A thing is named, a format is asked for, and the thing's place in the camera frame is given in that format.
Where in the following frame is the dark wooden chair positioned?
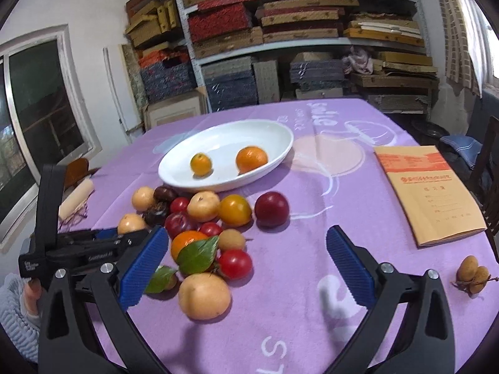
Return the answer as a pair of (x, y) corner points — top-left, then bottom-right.
(466, 115), (499, 250)

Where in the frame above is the small yellow-orange citrus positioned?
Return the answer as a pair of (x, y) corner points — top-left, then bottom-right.
(190, 153), (213, 177)

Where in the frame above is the person's left forearm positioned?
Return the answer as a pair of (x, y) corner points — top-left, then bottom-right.
(0, 274), (41, 364)

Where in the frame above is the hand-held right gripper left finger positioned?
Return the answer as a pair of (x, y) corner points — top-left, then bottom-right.
(37, 226), (170, 374)

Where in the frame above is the stack of mixed colour boxes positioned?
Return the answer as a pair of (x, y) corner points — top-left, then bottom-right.
(125, 0), (197, 106)

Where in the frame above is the white oval plate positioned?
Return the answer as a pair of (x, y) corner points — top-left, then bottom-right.
(158, 119), (294, 194)

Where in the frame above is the stack of red patterned boxes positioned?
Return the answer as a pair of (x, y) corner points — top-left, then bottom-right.
(187, 0), (262, 43)

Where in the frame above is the blue cloth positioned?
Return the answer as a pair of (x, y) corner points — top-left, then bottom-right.
(440, 134), (484, 170)

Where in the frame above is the dark round stool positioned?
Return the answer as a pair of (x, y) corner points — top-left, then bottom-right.
(411, 119), (449, 141)

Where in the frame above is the green leaf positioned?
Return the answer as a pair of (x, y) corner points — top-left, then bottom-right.
(177, 236), (220, 275)
(145, 266), (179, 294)

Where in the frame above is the person's left hand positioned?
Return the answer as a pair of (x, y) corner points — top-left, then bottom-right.
(21, 278), (43, 320)

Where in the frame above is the yellow tomato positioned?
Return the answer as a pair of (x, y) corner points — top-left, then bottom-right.
(218, 194), (253, 227)

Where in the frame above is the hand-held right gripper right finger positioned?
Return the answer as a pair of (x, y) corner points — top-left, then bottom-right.
(325, 225), (457, 374)

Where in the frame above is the framed picture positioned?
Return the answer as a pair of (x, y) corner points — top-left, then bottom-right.
(141, 88), (209, 131)

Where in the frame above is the purple printed blanket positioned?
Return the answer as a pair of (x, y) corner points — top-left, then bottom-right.
(58, 97), (499, 374)

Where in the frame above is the brown longan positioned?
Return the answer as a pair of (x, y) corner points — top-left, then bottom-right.
(457, 255), (479, 283)
(469, 266), (491, 295)

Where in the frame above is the stack of brown woven boxes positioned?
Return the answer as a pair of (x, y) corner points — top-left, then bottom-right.
(255, 0), (359, 44)

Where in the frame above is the stack of blue patterned boxes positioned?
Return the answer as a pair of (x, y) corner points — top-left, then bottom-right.
(201, 56), (259, 113)

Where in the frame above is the rolled cream cloth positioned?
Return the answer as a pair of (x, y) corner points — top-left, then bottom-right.
(58, 179), (95, 223)

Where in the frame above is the stack of dark patterned boxes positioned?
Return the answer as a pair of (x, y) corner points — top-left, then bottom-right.
(289, 60), (346, 92)

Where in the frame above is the small red tomato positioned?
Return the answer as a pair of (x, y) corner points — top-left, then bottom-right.
(169, 197), (191, 214)
(198, 222), (224, 238)

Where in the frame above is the white metal shelf rack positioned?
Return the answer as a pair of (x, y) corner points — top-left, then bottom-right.
(172, 0), (433, 114)

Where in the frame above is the brown wooden object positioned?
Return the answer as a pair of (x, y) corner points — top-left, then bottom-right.
(64, 158), (101, 189)

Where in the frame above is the green marbled panel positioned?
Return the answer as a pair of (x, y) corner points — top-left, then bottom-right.
(121, 43), (149, 106)

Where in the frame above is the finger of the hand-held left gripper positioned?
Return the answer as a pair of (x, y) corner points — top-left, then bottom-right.
(58, 227), (120, 244)
(116, 230), (153, 255)

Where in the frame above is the dark water chestnut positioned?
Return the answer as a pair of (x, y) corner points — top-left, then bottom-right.
(153, 186), (179, 203)
(142, 202), (170, 227)

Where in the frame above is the brown paper notebook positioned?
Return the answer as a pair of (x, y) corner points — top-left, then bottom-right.
(374, 145), (488, 249)

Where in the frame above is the pile of tan flat boxes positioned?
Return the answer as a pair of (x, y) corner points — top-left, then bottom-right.
(343, 12), (439, 110)

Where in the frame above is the round tan fruit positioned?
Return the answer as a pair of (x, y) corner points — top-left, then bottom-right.
(117, 213), (148, 235)
(187, 191), (221, 222)
(131, 186), (157, 211)

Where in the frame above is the brick patterned curtain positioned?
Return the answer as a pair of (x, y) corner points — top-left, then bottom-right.
(433, 0), (487, 98)

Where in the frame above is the large tan pear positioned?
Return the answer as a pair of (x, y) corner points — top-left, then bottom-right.
(178, 273), (232, 320)

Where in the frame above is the window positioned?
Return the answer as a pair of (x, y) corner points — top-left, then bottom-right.
(0, 25), (103, 251)

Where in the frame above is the large dark red plum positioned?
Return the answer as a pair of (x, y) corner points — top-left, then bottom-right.
(254, 191), (291, 228)

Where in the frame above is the pink cloth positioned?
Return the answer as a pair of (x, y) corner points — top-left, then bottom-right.
(342, 46), (374, 74)

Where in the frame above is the large red tomato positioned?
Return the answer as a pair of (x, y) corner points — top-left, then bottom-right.
(216, 249), (254, 280)

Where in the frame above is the round orange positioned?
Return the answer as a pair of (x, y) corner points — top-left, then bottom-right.
(235, 146), (269, 174)

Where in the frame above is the orange tangerine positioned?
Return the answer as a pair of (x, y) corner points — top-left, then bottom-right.
(171, 231), (209, 263)

